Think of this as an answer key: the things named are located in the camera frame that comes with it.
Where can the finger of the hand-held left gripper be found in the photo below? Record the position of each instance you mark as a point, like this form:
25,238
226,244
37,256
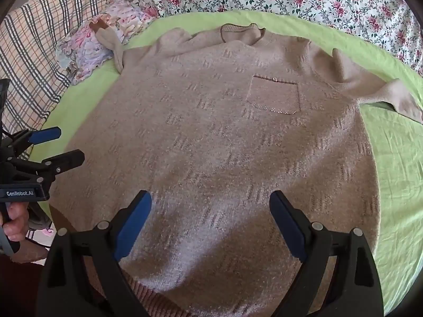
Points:
46,134
66,159

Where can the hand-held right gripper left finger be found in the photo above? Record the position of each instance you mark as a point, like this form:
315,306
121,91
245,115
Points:
132,226

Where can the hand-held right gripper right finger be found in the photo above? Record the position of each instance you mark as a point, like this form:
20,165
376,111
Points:
288,226

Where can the beige knitted sweater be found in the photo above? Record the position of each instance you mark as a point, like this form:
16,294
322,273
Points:
214,122

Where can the person's left hand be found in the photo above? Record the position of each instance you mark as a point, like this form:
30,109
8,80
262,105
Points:
15,226

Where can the plaid blanket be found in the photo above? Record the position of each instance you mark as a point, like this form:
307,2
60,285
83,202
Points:
39,39

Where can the pastel floral pillow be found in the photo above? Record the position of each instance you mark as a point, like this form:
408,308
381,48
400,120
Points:
86,48

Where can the light green bed sheet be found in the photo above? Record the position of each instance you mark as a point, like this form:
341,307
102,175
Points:
396,178

